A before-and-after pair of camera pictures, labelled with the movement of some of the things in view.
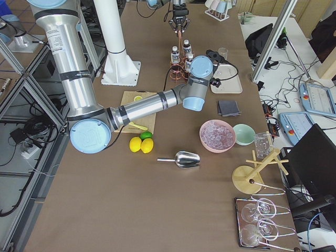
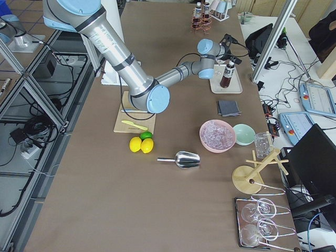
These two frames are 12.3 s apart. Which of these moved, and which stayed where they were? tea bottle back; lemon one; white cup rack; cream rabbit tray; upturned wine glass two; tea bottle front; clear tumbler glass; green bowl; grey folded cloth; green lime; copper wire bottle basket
Moved: tea bottle front; copper wire bottle basket; tea bottle back
Stayed: clear tumbler glass; grey folded cloth; lemon one; cream rabbit tray; green bowl; white cup rack; upturned wine glass two; green lime
